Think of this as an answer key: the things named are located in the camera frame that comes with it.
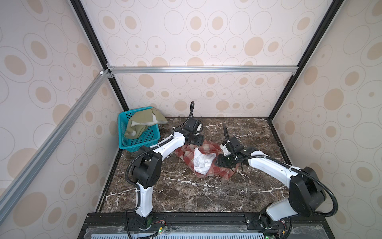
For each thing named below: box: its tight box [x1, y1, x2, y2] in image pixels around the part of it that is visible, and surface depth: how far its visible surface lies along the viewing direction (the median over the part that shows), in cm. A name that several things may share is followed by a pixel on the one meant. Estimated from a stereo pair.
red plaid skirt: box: [174, 140, 241, 180], surface depth 94 cm
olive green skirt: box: [124, 108, 169, 139], surface depth 105 cm
